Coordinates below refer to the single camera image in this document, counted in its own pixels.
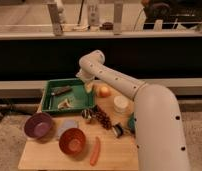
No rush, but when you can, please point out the wooden table board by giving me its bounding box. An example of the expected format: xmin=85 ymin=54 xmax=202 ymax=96
xmin=17 ymin=82 xmax=152 ymax=171

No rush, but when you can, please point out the red bowl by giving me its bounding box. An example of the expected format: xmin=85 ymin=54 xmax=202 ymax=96
xmin=59 ymin=128 xmax=86 ymax=156

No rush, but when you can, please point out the green plastic tray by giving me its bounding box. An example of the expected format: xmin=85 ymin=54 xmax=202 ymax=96
xmin=41 ymin=78 xmax=95 ymax=115

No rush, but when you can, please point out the orange fruit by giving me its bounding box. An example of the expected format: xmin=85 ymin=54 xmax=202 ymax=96
xmin=99 ymin=86 xmax=111 ymax=98

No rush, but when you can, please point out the teal sponge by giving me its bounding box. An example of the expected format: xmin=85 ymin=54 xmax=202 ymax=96
xmin=127 ymin=113 xmax=135 ymax=133

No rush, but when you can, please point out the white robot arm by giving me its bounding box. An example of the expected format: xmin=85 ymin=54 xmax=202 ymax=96
xmin=76 ymin=50 xmax=191 ymax=171

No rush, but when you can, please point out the purple bowl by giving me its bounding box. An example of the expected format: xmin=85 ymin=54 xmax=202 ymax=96
xmin=24 ymin=112 xmax=53 ymax=139

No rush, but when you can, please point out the orange carrot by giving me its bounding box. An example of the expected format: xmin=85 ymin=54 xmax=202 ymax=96
xmin=90 ymin=137 xmax=101 ymax=166

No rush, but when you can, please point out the dark grape bunch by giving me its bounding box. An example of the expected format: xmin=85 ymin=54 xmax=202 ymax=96
xmin=93 ymin=105 xmax=112 ymax=130

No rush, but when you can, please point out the pale food piece in tray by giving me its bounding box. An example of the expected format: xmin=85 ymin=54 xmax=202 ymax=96
xmin=57 ymin=98 xmax=72 ymax=109

